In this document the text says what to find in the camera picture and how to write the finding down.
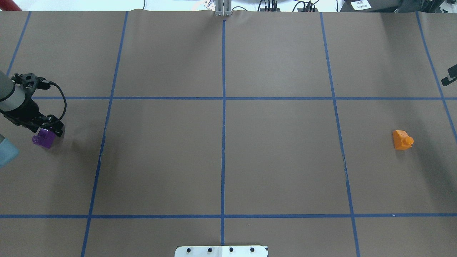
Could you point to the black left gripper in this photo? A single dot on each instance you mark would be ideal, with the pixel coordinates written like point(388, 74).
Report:
point(24, 111)

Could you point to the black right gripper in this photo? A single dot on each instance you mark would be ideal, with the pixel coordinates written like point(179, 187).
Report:
point(450, 78)

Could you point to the purple trapezoid block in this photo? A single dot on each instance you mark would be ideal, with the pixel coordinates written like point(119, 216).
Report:
point(44, 138)

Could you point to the orange trapezoid block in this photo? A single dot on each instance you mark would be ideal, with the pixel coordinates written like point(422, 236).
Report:
point(401, 140)

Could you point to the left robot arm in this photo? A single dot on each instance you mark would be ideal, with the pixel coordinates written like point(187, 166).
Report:
point(17, 106)

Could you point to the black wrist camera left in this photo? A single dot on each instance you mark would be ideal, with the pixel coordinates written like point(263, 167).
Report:
point(30, 82)

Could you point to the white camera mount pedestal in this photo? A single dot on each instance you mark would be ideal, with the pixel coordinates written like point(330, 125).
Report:
point(222, 251)

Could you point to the front camera clamp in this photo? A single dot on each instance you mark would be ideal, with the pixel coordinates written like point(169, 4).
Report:
point(223, 7)

